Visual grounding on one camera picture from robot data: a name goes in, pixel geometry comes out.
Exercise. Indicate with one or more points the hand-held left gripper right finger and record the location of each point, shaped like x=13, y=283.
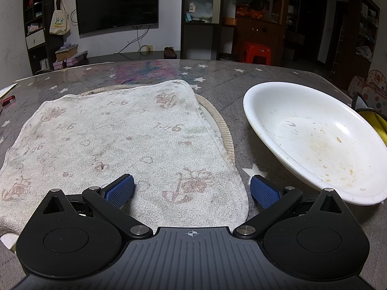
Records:
x=264, y=191

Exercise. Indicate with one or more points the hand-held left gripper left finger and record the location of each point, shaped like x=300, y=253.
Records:
x=119, y=191

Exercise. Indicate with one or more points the white plate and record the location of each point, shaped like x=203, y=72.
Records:
x=302, y=120

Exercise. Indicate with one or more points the yellow and grey cleaning cloth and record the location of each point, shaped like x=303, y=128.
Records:
x=376, y=120

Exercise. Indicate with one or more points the white printed towel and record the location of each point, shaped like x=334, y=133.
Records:
x=121, y=133

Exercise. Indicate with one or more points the round woven-rim table mat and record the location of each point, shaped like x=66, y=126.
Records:
x=222, y=130

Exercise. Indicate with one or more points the dark low television bench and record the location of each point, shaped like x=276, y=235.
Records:
x=133, y=56

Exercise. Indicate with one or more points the pink box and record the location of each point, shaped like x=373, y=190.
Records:
x=71, y=62

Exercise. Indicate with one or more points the red plastic stool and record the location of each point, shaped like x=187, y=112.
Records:
x=255, y=51

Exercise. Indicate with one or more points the small red item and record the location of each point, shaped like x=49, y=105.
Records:
x=7, y=101

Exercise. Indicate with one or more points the brown shoe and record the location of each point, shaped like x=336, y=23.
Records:
x=170, y=53

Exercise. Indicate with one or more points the yellow cardboard box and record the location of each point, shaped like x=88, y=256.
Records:
x=66, y=53

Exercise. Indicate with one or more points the polka dot play tent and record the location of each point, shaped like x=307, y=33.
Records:
x=373, y=87

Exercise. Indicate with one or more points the white paper sheet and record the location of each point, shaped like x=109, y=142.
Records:
x=6, y=90

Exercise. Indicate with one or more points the dark open bookshelf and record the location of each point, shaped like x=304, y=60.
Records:
x=37, y=39

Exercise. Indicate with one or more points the white tote bag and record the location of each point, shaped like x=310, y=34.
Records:
x=60, y=22

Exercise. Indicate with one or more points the dark wooden side shelf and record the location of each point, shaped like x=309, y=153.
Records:
x=368, y=30

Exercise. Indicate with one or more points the white wall socket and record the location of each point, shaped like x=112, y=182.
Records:
x=147, y=48

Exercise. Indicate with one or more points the black wall television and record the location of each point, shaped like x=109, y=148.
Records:
x=116, y=4

